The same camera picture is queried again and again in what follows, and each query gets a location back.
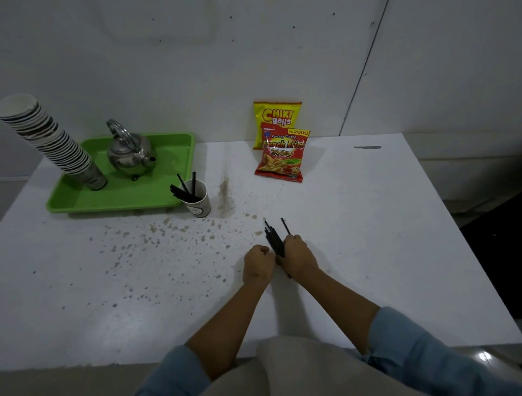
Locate person's left forearm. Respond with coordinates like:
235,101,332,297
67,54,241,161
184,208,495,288
185,277,271,381

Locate yellow snack packet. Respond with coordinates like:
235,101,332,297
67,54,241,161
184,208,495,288
252,101,303,150

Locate bunch of black straws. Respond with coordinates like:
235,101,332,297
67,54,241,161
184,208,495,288
170,171,202,203

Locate person's left hand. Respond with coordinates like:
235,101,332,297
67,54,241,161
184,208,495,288
243,245,277,286

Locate stack of paper cups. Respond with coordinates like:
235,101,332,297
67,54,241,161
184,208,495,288
0,93,108,191

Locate bundle of black straws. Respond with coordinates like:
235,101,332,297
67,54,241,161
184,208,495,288
263,217,293,279

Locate person's right forearm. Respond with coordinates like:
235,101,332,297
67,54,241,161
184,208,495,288
290,267,381,355

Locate red snack packet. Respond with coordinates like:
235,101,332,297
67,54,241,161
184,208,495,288
254,122,311,183

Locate green plastic tray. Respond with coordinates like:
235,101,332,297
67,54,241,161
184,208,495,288
46,133,195,214

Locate beige headscarf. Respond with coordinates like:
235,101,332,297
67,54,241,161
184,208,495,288
200,335,429,396

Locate white paper cup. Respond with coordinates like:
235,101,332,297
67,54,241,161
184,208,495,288
179,179,212,218

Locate person's right hand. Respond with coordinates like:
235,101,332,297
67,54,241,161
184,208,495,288
276,234,319,280

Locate silver metal teapot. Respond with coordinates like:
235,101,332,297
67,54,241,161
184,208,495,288
106,119,157,181

